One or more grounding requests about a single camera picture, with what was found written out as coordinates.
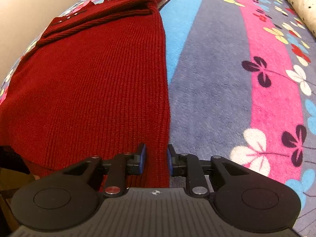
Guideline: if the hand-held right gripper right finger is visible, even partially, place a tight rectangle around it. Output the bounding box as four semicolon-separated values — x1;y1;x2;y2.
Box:
167;144;250;198

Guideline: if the red knitted sweater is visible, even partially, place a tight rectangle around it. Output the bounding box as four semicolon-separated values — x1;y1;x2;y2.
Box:
0;0;171;188

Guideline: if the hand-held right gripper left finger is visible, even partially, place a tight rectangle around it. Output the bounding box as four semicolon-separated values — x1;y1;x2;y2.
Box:
56;143;147;198

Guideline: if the white star-print pillow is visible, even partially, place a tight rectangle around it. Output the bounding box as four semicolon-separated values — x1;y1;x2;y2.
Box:
265;0;316;39

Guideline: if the floral striped fleece blanket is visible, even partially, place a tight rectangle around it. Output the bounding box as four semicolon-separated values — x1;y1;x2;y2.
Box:
0;0;316;235

